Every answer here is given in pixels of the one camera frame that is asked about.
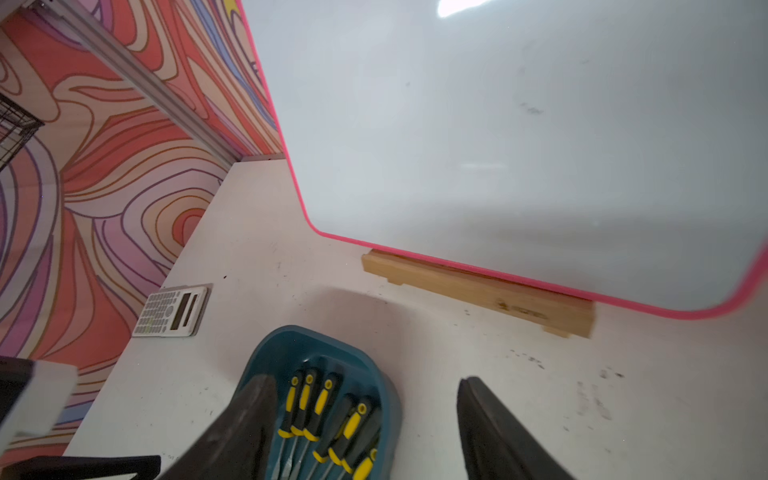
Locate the wooden easel stand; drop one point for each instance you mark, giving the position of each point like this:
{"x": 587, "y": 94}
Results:
{"x": 556, "y": 313}

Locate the white calculator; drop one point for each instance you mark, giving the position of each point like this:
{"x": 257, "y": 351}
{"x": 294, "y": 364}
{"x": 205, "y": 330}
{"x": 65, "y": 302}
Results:
{"x": 172, "y": 313}

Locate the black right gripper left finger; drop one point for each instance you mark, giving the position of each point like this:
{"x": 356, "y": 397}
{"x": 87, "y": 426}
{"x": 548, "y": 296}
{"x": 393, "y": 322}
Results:
{"x": 237, "y": 444}

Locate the yellow black file tool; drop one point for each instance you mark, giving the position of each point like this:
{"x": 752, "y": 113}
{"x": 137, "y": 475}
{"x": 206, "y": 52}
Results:
{"x": 304, "y": 397}
{"x": 364, "y": 405}
{"x": 333, "y": 428}
{"x": 326, "y": 390}
{"x": 284, "y": 431}
{"x": 365, "y": 456}

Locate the aluminium frame post left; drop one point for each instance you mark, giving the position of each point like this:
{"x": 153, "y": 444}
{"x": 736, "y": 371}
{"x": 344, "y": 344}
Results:
{"x": 90, "y": 33}

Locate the black wire basket left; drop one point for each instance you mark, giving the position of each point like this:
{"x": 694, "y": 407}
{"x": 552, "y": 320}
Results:
{"x": 18, "y": 126}

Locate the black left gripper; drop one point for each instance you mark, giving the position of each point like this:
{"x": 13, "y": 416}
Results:
{"x": 63, "y": 467}

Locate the pink framed whiteboard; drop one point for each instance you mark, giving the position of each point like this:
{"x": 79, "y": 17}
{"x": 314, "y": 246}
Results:
{"x": 612, "y": 150}

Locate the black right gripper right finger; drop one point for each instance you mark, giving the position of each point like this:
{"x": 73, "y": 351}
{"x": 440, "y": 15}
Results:
{"x": 495, "y": 445}

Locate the teal plastic storage box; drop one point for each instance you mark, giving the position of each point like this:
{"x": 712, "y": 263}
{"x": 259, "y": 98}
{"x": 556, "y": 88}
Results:
{"x": 290, "y": 348}

